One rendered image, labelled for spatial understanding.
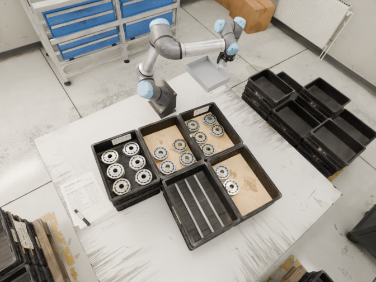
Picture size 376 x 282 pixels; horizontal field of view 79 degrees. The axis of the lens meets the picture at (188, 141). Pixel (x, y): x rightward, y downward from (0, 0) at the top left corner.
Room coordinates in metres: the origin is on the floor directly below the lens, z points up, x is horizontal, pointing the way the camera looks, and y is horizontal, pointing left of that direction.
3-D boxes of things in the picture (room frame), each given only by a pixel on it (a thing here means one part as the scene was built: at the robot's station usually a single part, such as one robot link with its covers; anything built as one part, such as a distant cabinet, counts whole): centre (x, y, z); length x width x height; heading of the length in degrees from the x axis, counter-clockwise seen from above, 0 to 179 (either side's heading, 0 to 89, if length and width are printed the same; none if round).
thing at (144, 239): (0.73, -0.02, 0.35); 1.60 x 1.60 x 0.70; 44
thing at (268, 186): (0.60, -0.36, 0.87); 0.40 x 0.30 x 0.11; 35
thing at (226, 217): (0.42, -0.12, 0.87); 0.40 x 0.30 x 0.11; 35
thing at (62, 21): (2.26, 1.30, 0.60); 0.72 x 0.03 x 0.56; 134
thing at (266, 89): (1.84, -0.75, 0.37); 0.40 x 0.30 x 0.45; 44
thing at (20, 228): (0.17, 1.03, 0.41); 0.31 x 0.02 x 0.16; 44
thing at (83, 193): (0.39, 0.60, 0.70); 0.33 x 0.23 x 0.01; 44
